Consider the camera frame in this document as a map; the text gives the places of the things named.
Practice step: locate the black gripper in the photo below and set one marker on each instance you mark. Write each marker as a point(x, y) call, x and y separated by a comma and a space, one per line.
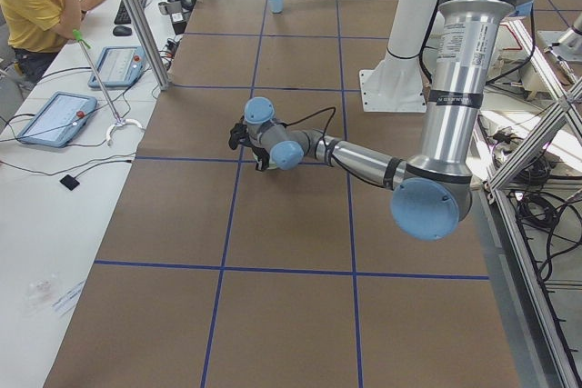
point(260, 154)

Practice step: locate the light blue plastic cup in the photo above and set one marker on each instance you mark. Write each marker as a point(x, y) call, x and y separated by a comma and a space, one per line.
point(276, 6)

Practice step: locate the pale green ceramic bowl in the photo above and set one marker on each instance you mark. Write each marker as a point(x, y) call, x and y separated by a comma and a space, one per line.
point(272, 165)

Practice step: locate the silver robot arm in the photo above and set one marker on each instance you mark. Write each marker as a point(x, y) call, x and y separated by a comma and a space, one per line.
point(431, 190)

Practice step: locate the grabber stick with green tip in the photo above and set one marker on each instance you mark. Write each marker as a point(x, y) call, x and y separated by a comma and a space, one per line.
point(119, 121)

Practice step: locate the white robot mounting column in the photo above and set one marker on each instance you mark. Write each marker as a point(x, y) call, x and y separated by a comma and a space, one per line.
point(396, 85)

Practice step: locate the far blue teach pendant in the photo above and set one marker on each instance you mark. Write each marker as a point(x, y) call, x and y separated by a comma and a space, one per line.
point(121, 66)

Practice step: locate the blue teach pendant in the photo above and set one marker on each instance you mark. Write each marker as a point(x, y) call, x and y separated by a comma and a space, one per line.
point(121, 66)
point(59, 120)

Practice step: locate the small black square pad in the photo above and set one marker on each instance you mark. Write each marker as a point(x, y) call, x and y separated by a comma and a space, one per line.
point(69, 182)

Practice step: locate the black computer mouse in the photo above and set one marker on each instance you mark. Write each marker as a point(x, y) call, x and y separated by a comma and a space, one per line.
point(122, 30)

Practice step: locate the near blue teach pendant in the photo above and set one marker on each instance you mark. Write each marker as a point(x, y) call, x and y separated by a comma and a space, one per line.
point(59, 120)

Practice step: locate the clear plastic bag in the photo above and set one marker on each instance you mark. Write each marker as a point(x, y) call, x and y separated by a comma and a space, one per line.
point(41, 293)

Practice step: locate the person in yellow shirt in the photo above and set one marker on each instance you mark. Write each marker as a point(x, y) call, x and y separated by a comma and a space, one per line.
point(39, 29)

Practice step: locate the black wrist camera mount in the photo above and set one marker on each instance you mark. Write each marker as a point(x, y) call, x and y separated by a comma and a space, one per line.
point(238, 137)

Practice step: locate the aluminium frame post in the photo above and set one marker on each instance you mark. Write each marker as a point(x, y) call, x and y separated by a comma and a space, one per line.
point(146, 38)

